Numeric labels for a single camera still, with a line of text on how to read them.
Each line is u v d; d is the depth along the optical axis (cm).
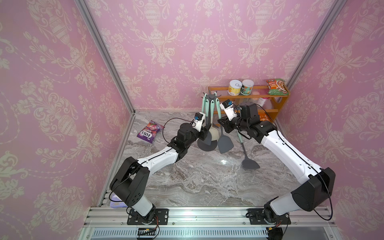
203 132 73
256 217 73
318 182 40
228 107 66
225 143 83
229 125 68
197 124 72
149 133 103
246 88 87
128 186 44
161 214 75
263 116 112
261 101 98
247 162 93
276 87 89
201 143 95
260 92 95
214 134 89
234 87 87
